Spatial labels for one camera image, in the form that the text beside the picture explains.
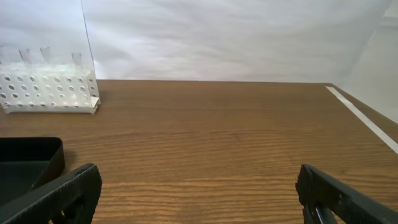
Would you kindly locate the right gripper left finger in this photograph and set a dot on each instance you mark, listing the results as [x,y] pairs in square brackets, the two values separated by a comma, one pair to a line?
[59,196]

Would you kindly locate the white test tube rack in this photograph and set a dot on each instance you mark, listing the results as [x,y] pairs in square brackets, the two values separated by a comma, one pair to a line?
[46,90]

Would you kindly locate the black tray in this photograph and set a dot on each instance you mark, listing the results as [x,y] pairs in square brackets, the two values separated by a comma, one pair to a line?
[18,174]

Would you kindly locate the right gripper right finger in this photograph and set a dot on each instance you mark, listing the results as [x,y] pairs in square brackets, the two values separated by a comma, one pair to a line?
[339,199]

